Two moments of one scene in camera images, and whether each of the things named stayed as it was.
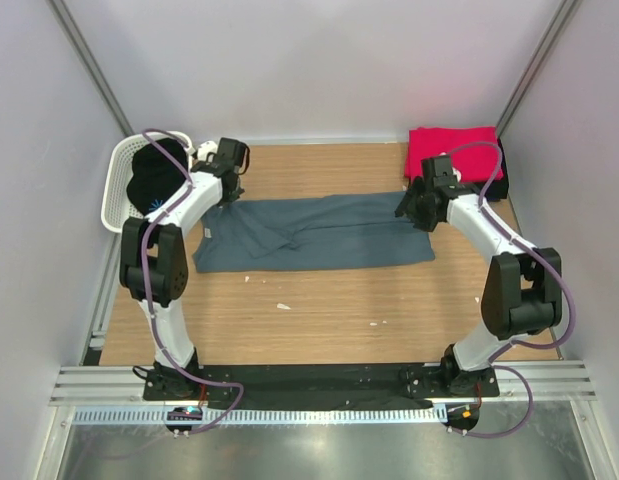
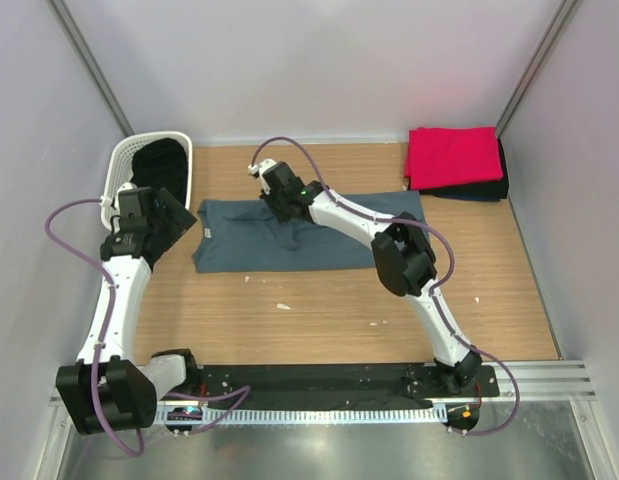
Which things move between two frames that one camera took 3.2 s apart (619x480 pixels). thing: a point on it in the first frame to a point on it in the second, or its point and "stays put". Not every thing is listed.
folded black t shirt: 496,188 stays put
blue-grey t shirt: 271,233 stays put
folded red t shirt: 474,151 stays put
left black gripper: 231,198 to 178,221
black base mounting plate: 330,384 stays put
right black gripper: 408,206 to 267,196
